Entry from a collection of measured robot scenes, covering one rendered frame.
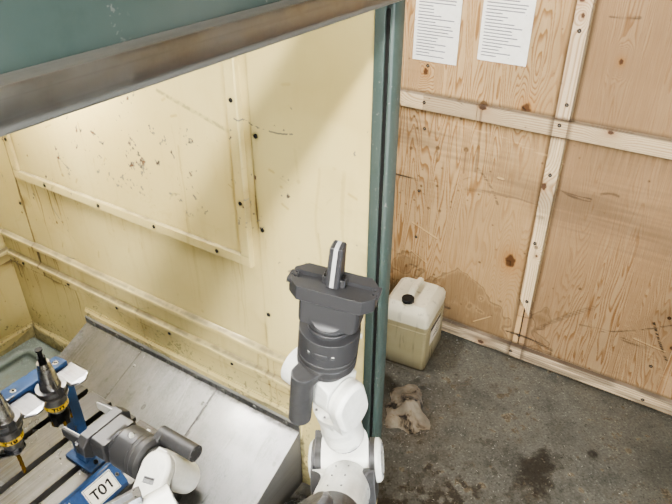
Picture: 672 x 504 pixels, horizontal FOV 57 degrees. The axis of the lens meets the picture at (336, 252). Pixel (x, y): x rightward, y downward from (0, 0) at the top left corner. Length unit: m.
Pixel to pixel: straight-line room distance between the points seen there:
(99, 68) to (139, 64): 0.04
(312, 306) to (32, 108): 0.44
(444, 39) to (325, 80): 1.70
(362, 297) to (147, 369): 1.33
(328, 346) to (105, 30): 0.47
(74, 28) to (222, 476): 1.40
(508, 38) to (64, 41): 2.29
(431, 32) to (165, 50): 2.29
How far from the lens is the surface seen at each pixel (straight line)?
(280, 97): 1.26
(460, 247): 3.17
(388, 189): 1.19
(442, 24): 2.84
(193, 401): 1.93
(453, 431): 2.97
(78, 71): 0.58
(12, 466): 1.83
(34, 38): 0.59
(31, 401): 1.49
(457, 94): 2.88
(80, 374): 1.51
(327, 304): 0.82
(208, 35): 0.68
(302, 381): 0.89
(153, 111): 1.54
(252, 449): 1.81
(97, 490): 1.64
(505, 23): 2.74
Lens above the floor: 2.18
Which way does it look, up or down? 32 degrees down
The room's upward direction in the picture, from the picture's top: straight up
